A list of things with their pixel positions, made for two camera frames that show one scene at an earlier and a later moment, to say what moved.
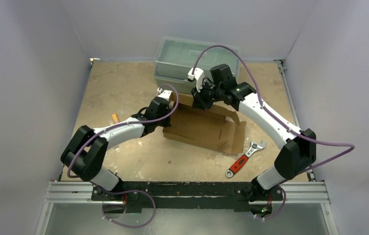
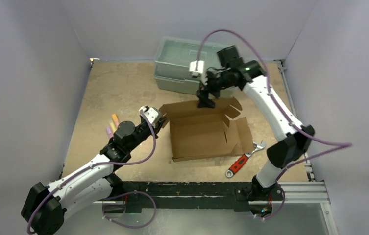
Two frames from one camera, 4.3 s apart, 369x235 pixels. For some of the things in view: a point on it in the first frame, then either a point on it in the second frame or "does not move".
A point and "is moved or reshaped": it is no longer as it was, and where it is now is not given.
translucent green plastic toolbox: [174, 58] does not move
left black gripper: [166, 123] to [156, 129]
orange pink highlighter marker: [115, 118] does not move
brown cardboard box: [209, 126] is moved or reshaped
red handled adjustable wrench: [240, 162] does not move
